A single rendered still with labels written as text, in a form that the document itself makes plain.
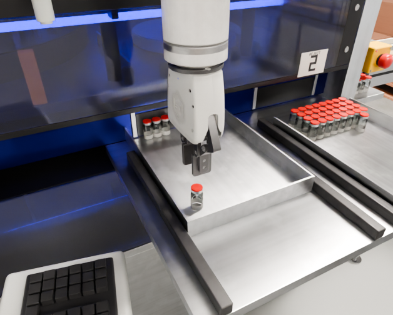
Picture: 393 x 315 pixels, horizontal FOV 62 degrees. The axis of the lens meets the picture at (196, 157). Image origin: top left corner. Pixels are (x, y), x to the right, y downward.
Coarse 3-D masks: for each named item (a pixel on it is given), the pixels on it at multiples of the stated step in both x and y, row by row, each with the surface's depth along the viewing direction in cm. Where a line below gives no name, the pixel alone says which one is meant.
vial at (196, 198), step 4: (192, 192) 56; (196, 192) 56; (200, 192) 56; (192, 196) 56; (196, 196) 56; (200, 196) 56; (192, 200) 57; (196, 200) 56; (200, 200) 57; (192, 204) 57; (196, 204) 57; (200, 204) 57; (192, 208) 58; (196, 208) 57; (200, 208) 58
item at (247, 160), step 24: (240, 120) 79; (144, 144) 76; (168, 144) 76; (240, 144) 76; (264, 144) 72; (168, 168) 68; (216, 168) 68; (240, 168) 68; (264, 168) 68; (288, 168) 66; (168, 192) 57; (216, 192) 62; (240, 192) 62; (264, 192) 57; (288, 192) 60; (192, 216) 57; (216, 216) 53; (240, 216) 57
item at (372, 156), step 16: (368, 112) 86; (288, 128) 77; (368, 128) 83; (384, 128) 83; (304, 144) 73; (320, 144) 76; (336, 144) 76; (352, 144) 76; (368, 144) 76; (384, 144) 76; (336, 160) 66; (352, 160) 71; (368, 160) 71; (384, 160) 71; (352, 176) 63; (368, 176) 66; (384, 176) 66; (384, 192) 58
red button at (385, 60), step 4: (384, 56) 90; (388, 56) 89; (392, 56) 90; (380, 60) 90; (384, 60) 89; (388, 60) 89; (392, 60) 90; (380, 64) 91; (384, 64) 90; (388, 64) 90; (384, 68) 91
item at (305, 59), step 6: (306, 54) 79; (312, 54) 80; (318, 54) 81; (324, 54) 82; (300, 60) 80; (306, 60) 80; (312, 60) 81; (318, 60) 82; (324, 60) 83; (300, 66) 81; (306, 66) 81; (312, 66) 82; (318, 66) 83; (300, 72) 82; (306, 72) 82; (312, 72) 83; (318, 72) 84
